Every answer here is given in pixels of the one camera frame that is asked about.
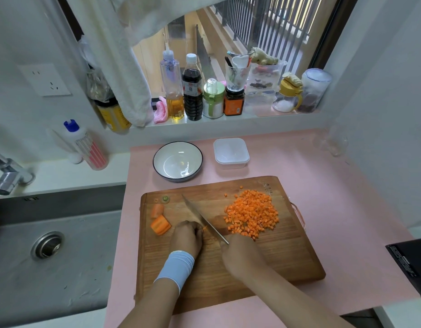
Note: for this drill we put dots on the dark soy sauce bottle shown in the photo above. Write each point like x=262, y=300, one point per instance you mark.
x=192, y=93

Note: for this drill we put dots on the grey steel sink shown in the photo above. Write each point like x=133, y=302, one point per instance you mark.
x=60, y=280

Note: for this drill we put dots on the large carrot chunk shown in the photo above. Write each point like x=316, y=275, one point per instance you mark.
x=160, y=225

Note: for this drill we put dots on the person's right fingers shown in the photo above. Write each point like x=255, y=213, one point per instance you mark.
x=227, y=247

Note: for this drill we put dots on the crumpled clear plastic bag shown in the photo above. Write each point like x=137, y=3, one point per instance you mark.
x=97, y=83

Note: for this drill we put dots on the yellow jar with black lid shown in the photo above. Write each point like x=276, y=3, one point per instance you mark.
x=113, y=116

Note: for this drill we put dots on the white plastic lidded container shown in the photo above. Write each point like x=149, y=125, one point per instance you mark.
x=231, y=152

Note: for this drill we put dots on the person's right hand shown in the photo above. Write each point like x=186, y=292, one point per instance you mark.
x=243, y=257

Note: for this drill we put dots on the orange label dark jar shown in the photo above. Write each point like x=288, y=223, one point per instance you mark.
x=234, y=103

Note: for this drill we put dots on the person's left hand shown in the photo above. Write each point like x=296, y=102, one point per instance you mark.
x=185, y=237

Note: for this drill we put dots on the yellow-lidded glass salt jar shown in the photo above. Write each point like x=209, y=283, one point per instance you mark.
x=286, y=99

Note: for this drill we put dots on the small carrot chunk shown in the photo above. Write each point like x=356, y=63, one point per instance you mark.
x=157, y=211

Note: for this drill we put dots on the white wall socket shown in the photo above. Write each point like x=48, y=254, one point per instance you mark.
x=45, y=80

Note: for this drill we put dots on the green carrot top end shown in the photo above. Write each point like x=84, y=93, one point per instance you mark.
x=166, y=199

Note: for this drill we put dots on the clear drinking glass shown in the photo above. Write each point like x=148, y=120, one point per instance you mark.
x=333, y=141

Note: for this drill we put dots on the black cooktop appliance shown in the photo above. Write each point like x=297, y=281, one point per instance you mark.
x=414, y=263

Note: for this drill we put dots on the person's right forearm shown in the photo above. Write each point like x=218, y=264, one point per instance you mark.
x=296, y=304

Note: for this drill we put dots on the dark window frame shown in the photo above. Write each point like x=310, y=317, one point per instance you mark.
x=333, y=28

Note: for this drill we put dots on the pink counter mat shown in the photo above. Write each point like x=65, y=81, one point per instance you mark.
x=340, y=215

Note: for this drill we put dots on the tall clear lidded canister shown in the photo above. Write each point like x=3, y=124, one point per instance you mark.
x=314, y=90

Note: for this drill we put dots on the wooden cutting board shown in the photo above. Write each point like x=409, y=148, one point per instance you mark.
x=285, y=256

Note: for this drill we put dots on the large ginger root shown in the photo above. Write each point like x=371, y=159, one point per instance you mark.
x=263, y=57

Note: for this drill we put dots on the blue-capped striped bottle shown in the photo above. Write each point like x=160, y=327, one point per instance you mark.
x=89, y=148

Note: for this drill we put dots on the person's left forearm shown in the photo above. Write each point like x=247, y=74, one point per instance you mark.
x=147, y=309

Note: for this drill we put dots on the clear cup with utensils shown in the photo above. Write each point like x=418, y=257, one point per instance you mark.
x=237, y=76

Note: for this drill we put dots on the round sink drain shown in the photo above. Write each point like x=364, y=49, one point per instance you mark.
x=47, y=245

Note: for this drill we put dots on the pink cloth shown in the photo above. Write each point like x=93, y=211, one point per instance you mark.
x=160, y=110

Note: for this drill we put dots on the metal window railing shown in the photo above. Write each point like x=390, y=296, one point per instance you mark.
x=265, y=20

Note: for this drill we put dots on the steel kitchen knife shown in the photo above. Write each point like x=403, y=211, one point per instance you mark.
x=202, y=217

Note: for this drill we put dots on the white bowl with dark rim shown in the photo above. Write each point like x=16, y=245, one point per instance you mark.
x=178, y=162

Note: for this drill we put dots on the clear cooking oil bottle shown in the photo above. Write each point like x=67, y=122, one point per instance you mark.
x=173, y=87

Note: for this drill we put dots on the light blue wristband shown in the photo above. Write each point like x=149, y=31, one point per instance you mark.
x=175, y=268

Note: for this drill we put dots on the clear plastic spice box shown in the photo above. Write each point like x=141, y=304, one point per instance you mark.
x=265, y=80

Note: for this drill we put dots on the white jar with green lid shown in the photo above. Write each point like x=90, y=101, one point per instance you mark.
x=213, y=100

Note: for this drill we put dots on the white hanging towel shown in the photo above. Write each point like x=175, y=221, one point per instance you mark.
x=125, y=61

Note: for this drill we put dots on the person's left fingers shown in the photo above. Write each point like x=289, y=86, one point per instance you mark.
x=199, y=230

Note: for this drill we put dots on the chrome faucet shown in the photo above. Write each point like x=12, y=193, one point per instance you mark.
x=10, y=175

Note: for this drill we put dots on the small ginger root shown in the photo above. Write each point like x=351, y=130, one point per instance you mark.
x=293, y=79

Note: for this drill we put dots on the pile of diced carrot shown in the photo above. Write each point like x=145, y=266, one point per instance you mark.
x=253, y=213

